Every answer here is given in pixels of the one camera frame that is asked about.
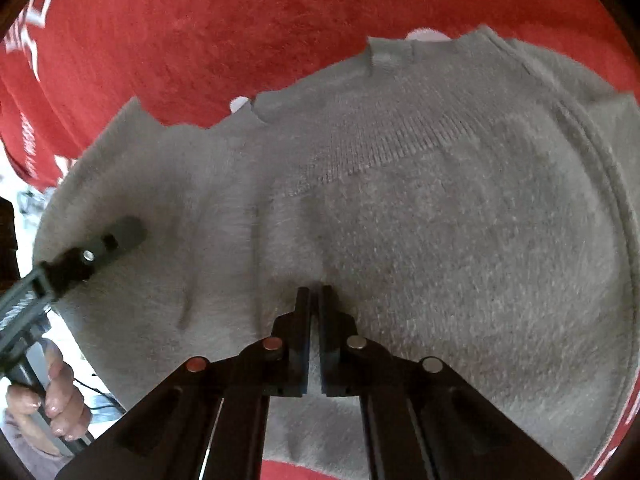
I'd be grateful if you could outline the red printed blanket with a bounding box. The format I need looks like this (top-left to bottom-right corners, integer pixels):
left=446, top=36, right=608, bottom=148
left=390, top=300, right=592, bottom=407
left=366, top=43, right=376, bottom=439
left=0, top=0, right=640, bottom=480

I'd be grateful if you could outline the grey knit sweater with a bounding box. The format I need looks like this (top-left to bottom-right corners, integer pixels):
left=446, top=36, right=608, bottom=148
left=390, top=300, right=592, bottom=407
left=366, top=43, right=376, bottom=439
left=32, top=25, right=640, bottom=478

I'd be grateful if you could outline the person's left hand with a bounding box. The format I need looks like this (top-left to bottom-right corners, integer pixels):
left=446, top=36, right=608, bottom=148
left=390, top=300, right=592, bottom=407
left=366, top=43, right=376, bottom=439
left=6, top=337, right=93, bottom=443

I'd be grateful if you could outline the black cable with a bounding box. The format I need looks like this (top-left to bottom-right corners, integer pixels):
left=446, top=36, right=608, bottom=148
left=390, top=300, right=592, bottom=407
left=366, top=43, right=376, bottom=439
left=74, top=379, right=126, bottom=413

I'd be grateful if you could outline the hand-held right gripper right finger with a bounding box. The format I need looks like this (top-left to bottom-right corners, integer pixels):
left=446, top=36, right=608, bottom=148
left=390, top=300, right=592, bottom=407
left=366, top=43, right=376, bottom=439
left=318, top=285, right=576, bottom=480

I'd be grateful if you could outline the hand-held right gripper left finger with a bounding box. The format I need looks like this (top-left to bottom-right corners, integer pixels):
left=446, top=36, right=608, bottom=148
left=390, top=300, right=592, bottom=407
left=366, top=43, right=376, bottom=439
left=55, top=286, right=312, bottom=480

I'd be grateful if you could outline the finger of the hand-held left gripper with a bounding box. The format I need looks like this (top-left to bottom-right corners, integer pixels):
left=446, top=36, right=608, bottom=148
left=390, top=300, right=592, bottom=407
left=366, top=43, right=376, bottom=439
left=39, top=216, right=147, bottom=302

